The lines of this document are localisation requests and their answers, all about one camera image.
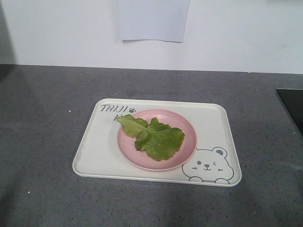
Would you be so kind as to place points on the white paper on wall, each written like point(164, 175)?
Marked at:
point(163, 20)

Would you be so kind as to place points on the green lettuce leaf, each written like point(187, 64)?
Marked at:
point(159, 141)

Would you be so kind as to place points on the black gas cooktop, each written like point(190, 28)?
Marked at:
point(292, 100)

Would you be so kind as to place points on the pink round plate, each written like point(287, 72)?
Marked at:
point(140, 158)

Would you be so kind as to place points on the white bear serving tray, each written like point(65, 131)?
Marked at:
point(214, 161)

